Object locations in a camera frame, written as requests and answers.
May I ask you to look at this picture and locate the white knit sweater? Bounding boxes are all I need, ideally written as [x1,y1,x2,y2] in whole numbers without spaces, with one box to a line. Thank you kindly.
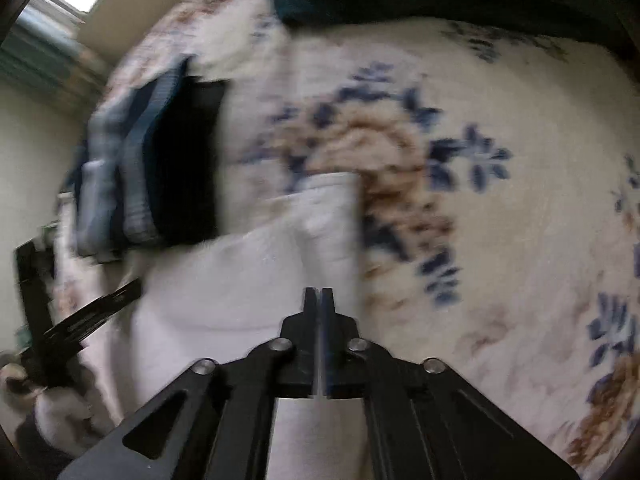
[36,172,367,479]

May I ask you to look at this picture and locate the navy striped knit garment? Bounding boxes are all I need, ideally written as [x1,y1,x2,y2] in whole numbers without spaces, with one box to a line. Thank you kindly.
[70,56,228,262]

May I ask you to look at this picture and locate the floral fleece bed blanket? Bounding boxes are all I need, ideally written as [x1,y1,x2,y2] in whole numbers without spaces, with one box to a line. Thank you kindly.
[49,0,640,476]

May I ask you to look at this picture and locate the teal green curtain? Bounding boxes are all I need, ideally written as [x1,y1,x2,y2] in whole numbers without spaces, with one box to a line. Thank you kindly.
[1,0,112,116]

